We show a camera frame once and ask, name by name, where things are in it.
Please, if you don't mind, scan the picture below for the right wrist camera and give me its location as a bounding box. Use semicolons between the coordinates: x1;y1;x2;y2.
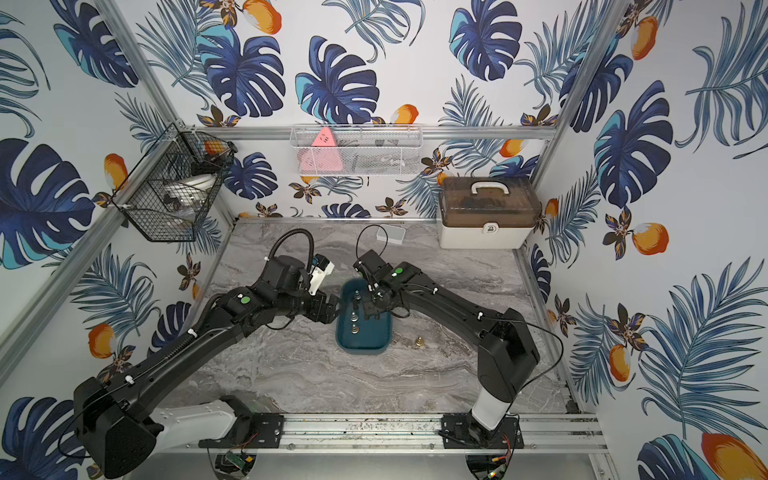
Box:
353;250;393;285

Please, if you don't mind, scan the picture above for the clear wall shelf basket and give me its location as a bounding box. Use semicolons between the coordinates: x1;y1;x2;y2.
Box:
290;124;423;176

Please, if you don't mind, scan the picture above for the pink triangle item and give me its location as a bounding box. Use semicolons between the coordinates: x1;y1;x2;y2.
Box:
298;127;344;175

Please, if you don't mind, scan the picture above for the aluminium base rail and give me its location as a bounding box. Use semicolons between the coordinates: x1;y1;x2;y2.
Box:
245;414;608;455

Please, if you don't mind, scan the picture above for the white box with brown lid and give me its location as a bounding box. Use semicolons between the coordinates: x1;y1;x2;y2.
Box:
437;177;541;250

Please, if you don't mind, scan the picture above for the black wire basket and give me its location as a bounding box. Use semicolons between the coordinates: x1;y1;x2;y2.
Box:
110;124;237;243

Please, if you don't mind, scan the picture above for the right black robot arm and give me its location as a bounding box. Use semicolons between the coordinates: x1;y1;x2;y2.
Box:
354;261;541;432

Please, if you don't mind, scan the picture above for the small white square box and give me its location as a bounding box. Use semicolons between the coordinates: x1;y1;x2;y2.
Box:
376;224;407;245

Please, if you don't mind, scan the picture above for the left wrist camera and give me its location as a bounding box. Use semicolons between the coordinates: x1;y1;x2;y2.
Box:
259;254;335;296

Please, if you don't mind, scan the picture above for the teal plastic storage box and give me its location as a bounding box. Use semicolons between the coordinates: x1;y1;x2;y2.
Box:
336;278;393;355

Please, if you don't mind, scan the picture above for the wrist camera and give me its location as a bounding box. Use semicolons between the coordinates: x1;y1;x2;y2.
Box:
353;250;393;285
259;254;335;296

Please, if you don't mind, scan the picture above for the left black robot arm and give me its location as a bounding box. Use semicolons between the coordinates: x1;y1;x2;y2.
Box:
73;287;340;479

